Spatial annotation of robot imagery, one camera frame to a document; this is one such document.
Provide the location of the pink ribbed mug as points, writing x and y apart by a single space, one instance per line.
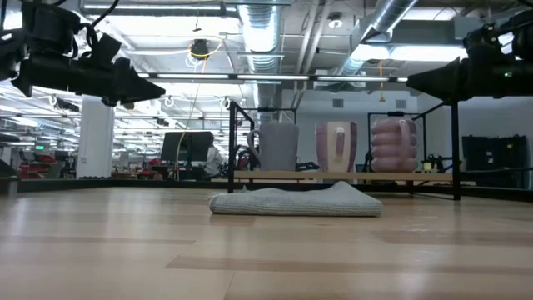
393 146

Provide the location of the grey ceramic mug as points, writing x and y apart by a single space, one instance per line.
277 146

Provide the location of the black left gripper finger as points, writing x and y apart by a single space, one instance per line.
133 93
133 77

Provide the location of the black aluminium table frame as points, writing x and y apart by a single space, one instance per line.
125 183

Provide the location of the person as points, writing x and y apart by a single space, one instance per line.
214 160

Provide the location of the grey cloth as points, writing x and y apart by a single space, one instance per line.
295 202

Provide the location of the background black monitor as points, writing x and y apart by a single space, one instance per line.
185 146

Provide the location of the black ceiling device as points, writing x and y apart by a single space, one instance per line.
200 48

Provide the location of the wooden shelf black metal frame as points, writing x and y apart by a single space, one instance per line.
333 176

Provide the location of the background black robot arm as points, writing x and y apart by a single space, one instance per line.
435 162

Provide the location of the white pillar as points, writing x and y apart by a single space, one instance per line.
95 137

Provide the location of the silver ceiling duct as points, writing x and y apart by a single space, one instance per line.
375 29
260 37

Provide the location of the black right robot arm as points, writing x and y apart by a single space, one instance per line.
522 29

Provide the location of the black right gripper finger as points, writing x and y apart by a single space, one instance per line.
445 89
445 74

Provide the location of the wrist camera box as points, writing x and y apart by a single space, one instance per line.
50 27
483 37

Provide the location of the black cabinets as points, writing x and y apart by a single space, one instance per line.
493 160

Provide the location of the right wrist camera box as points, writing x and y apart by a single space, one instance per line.
483 37

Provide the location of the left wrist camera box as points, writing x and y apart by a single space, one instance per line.
50 27

